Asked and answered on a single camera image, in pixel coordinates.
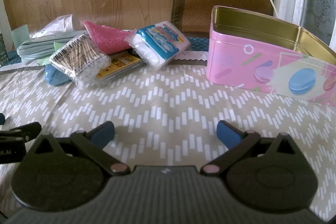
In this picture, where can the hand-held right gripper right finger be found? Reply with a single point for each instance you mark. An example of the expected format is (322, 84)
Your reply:
(227, 134)

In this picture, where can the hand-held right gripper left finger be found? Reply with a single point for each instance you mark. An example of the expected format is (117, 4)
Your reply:
(103, 132)

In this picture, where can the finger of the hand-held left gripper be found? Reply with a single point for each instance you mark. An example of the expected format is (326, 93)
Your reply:
(1, 119)
(23, 130)

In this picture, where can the yellow label packet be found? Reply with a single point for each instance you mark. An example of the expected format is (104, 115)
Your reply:
(118, 66)

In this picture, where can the pink macaron print tin box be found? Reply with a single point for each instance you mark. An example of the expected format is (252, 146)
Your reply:
(236, 61)

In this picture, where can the bag of wooden cotton swabs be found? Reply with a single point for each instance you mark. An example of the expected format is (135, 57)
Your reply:
(78, 61)

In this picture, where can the light teal fabric pouch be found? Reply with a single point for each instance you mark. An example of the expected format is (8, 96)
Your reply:
(36, 47)

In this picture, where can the pink mesh sponge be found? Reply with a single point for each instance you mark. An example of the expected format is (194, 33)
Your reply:
(105, 37)

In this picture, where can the cotton pads pack blue label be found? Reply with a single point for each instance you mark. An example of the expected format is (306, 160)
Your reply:
(162, 40)

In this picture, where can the blue soft pad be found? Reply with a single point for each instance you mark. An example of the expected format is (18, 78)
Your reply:
(55, 75)

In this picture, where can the light green cup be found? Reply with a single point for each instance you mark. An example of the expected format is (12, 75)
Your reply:
(20, 33)

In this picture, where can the clear white plastic bag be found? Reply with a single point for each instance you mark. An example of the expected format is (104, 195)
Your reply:
(60, 24)

